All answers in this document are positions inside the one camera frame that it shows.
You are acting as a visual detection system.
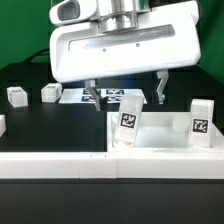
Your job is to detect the white sheet with tag markers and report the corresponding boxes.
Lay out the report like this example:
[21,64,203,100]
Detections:
[59,88,145,104]

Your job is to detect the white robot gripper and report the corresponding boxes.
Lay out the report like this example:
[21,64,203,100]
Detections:
[49,0,201,111]

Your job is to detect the black cable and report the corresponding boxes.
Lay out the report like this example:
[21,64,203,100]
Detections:
[22,47,52,64]

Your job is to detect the white U-shaped obstacle fence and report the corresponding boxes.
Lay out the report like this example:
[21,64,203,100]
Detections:
[0,115,224,180]

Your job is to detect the white square table top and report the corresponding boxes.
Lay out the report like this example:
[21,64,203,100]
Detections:
[107,112,224,153]

